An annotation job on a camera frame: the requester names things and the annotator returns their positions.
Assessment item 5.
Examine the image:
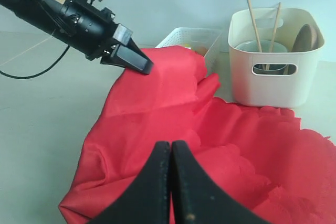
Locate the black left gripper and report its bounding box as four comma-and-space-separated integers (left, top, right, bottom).
61, 0, 154, 74

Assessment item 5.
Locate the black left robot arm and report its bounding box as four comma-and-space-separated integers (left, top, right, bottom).
1, 0, 153, 74

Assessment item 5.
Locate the wooden chopstick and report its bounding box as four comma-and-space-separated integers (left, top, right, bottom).
269, 2, 282, 52
246, 0, 262, 52

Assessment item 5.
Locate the cream plastic bin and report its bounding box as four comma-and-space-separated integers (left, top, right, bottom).
228, 7, 324, 108

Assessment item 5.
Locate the brown egg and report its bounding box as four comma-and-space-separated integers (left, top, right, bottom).
195, 47, 208, 57

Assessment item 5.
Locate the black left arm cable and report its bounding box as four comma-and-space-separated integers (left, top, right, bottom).
0, 45, 70, 79

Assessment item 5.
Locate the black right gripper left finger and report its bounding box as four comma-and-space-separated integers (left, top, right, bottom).
89, 142, 171, 224

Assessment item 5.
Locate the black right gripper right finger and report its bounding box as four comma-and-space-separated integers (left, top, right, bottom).
171, 141, 267, 224

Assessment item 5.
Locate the red scalloped cloth mat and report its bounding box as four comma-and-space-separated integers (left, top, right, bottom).
59, 46, 335, 223

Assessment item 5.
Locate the white perforated plastic basket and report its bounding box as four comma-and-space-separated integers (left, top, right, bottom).
156, 27, 222, 76

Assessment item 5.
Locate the brown clay plate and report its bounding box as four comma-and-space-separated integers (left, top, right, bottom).
291, 24, 318, 52

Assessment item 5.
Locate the pale green ceramic bowl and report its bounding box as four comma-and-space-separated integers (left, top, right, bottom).
235, 40, 287, 54

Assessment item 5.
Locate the stainless steel cup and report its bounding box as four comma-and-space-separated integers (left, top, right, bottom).
253, 64, 297, 76

